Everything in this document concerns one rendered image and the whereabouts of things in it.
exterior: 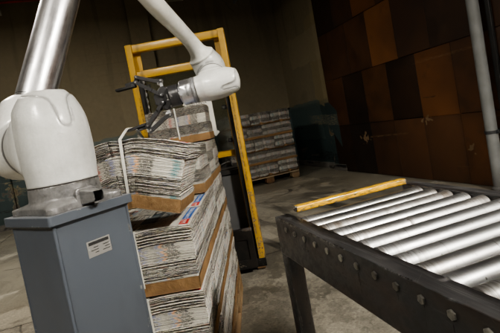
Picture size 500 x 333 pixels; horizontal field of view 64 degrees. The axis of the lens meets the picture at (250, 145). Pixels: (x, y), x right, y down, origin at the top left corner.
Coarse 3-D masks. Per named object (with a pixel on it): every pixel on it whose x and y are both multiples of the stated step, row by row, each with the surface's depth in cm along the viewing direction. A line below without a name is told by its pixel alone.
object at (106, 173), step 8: (104, 144) 129; (96, 152) 128; (104, 152) 129; (96, 160) 128; (104, 160) 129; (104, 168) 128; (112, 168) 128; (104, 176) 128; (112, 176) 128; (104, 184) 128; (112, 184) 128
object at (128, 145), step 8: (112, 144) 128; (128, 144) 128; (112, 152) 128; (120, 152) 129; (128, 152) 128; (112, 160) 128; (120, 160) 128; (128, 160) 128; (120, 168) 128; (128, 168) 128; (120, 176) 128; (128, 176) 128; (120, 184) 128; (128, 184) 128; (136, 208) 130
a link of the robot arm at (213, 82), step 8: (208, 64) 144; (216, 64) 144; (200, 72) 139; (208, 72) 137; (216, 72) 136; (224, 72) 136; (232, 72) 136; (200, 80) 136; (208, 80) 135; (216, 80) 135; (224, 80) 135; (232, 80) 136; (200, 88) 136; (208, 88) 135; (216, 88) 135; (224, 88) 136; (232, 88) 137; (200, 96) 137; (208, 96) 137; (216, 96) 137; (224, 96) 139
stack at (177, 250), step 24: (216, 192) 231; (144, 216) 158; (168, 216) 149; (192, 216) 141; (216, 216) 208; (144, 240) 133; (168, 240) 133; (192, 240) 133; (216, 240) 192; (144, 264) 134; (168, 264) 133; (192, 264) 133; (216, 264) 173; (144, 288) 134; (216, 288) 165; (168, 312) 134; (192, 312) 134; (216, 312) 152; (240, 312) 238
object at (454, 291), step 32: (288, 224) 120; (288, 256) 126; (320, 256) 102; (352, 256) 86; (384, 256) 81; (352, 288) 89; (384, 288) 77; (416, 288) 67; (448, 288) 63; (384, 320) 79; (416, 320) 69; (448, 320) 61; (480, 320) 55
